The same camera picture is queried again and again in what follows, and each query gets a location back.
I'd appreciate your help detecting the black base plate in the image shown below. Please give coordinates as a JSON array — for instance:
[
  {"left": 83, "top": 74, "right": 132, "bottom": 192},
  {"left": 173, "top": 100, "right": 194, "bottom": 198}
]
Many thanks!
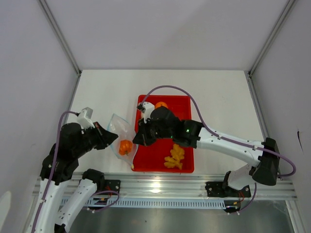
[
  {"left": 104, "top": 180, "right": 121, "bottom": 195},
  {"left": 205, "top": 182, "right": 251, "bottom": 198}
]

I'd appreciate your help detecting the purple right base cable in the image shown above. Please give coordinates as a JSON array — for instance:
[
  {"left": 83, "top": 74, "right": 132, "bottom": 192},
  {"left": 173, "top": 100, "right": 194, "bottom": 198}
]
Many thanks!
[{"left": 225, "top": 182, "right": 258, "bottom": 216}]

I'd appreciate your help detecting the white slotted cable duct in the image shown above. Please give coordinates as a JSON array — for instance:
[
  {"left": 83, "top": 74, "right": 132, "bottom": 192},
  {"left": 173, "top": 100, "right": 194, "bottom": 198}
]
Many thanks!
[{"left": 86, "top": 198, "right": 226, "bottom": 210}]

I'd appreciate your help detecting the yellow ginger root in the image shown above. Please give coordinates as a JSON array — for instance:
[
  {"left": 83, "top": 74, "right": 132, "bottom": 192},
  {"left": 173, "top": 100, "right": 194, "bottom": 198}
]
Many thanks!
[{"left": 164, "top": 144, "right": 185, "bottom": 170}]

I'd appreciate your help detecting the left aluminium corner post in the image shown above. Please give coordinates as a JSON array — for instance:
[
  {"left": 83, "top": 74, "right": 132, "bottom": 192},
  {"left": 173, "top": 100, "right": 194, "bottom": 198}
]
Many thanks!
[{"left": 38, "top": 0, "right": 82, "bottom": 76}]

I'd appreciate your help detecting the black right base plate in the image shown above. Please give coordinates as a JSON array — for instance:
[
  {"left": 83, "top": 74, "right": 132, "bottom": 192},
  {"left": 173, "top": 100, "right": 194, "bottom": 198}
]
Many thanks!
[{"left": 205, "top": 182, "right": 251, "bottom": 198}]

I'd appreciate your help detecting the red plastic tray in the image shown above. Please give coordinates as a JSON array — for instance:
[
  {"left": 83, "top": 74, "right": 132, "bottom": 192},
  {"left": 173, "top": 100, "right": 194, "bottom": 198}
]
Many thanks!
[{"left": 132, "top": 95, "right": 194, "bottom": 173}]

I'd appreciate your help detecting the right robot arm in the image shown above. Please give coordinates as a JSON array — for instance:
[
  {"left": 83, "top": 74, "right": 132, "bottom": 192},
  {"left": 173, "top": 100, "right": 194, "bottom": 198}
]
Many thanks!
[{"left": 133, "top": 107, "right": 279, "bottom": 196}]

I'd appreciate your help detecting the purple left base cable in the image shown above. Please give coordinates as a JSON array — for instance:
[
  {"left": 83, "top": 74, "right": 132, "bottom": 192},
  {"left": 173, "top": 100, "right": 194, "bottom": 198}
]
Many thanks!
[{"left": 87, "top": 190, "right": 121, "bottom": 214}]

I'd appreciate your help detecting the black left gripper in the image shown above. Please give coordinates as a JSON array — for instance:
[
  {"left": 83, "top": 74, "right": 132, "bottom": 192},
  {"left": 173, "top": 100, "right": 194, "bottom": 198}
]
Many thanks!
[{"left": 74, "top": 120, "right": 118, "bottom": 157}]

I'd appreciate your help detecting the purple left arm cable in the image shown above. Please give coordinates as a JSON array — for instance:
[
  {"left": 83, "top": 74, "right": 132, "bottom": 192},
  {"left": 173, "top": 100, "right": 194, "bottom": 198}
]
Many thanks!
[{"left": 30, "top": 110, "right": 81, "bottom": 233}]

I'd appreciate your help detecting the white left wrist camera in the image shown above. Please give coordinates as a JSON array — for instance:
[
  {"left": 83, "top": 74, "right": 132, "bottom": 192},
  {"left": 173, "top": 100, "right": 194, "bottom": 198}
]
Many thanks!
[{"left": 77, "top": 107, "right": 95, "bottom": 129}]

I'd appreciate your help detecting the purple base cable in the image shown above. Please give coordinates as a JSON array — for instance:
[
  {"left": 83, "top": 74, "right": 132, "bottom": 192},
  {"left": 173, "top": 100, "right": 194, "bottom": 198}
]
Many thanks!
[
  {"left": 225, "top": 182, "right": 258, "bottom": 216},
  {"left": 87, "top": 190, "right": 121, "bottom": 214}
]

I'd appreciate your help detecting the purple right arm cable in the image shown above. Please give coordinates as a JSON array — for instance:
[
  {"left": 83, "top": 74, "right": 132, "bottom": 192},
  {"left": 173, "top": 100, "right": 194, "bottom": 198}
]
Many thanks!
[{"left": 142, "top": 85, "right": 297, "bottom": 177}]

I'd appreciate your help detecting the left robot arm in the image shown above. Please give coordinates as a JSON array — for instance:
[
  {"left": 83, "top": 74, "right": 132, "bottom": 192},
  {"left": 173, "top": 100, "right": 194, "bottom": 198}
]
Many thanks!
[{"left": 26, "top": 122, "right": 118, "bottom": 233}]

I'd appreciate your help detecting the aluminium corner post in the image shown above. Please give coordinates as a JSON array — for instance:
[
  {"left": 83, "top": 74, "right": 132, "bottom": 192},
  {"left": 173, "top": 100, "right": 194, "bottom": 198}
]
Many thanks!
[
  {"left": 38, "top": 0, "right": 82, "bottom": 76},
  {"left": 247, "top": 0, "right": 298, "bottom": 76}
]

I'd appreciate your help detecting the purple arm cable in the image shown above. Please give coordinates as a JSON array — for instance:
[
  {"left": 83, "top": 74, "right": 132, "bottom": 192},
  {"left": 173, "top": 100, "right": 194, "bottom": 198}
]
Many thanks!
[
  {"left": 142, "top": 85, "right": 297, "bottom": 177},
  {"left": 30, "top": 110, "right": 81, "bottom": 233}
]

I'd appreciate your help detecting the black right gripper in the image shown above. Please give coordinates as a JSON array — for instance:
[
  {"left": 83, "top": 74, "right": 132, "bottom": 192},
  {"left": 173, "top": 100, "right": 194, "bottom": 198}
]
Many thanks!
[{"left": 133, "top": 117, "right": 173, "bottom": 148}]

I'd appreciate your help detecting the clear zip top bag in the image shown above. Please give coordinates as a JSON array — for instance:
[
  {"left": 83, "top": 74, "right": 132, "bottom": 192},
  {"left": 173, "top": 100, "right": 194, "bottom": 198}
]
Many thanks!
[{"left": 107, "top": 114, "right": 138, "bottom": 170}]

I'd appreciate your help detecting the right aluminium corner post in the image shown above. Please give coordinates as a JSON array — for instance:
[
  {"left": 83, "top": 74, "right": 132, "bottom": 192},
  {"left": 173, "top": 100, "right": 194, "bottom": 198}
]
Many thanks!
[{"left": 247, "top": 0, "right": 298, "bottom": 76}]

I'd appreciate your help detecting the orange pumpkin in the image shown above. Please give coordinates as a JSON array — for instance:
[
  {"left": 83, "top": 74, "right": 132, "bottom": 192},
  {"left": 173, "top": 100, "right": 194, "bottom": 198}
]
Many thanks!
[{"left": 119, "top": 140, "right": 133, "bottom": 156}]

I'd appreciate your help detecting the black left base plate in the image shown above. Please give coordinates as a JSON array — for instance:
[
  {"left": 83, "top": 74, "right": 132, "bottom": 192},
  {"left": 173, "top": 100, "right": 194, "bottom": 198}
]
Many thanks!
[{"left": 104, "top": 180, "right": 121, "bottom": 195}]

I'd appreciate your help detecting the orange fruit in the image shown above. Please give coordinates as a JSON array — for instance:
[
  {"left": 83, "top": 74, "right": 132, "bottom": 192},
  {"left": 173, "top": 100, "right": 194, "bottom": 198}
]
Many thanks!
[{"left": 155, "top": 101, "right": 168, "bottom": 109}]

